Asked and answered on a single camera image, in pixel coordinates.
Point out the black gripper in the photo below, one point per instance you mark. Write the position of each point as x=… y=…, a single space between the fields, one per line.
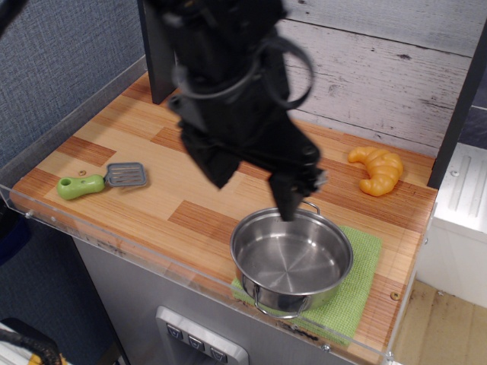
x=247 y=119

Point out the yellow black object corner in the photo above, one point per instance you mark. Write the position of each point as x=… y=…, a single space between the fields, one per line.
x=20 y=349

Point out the stainless steel pot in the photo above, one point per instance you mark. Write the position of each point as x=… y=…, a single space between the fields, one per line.
x=289 y=267

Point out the white appliance right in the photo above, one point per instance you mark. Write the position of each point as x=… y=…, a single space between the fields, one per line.
x=453 y=257

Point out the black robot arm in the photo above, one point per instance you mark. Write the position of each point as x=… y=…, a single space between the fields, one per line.
x=222 y=41

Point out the dark grey left post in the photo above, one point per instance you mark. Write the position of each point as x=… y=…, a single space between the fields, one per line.
x=159 y=54

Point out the green handled grey spatula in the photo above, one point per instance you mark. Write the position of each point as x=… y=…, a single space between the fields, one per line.
x=117 y=175

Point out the orange plastic croissant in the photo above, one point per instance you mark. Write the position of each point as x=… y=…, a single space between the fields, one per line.
x=383 y=167

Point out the clear acrylic guard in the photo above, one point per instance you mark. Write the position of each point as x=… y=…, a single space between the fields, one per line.
x=167 y=243

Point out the silver dispenser panel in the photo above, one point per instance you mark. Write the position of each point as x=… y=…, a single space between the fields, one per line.
x=200 y=339

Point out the dark grey post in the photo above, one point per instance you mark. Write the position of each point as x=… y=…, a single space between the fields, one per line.
x=159 y=54
x=464 y=102

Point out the green cloth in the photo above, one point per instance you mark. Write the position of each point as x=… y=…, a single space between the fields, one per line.
x=338 y=319

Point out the dark grey right post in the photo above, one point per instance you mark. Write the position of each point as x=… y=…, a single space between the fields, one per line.
x=464 y=102

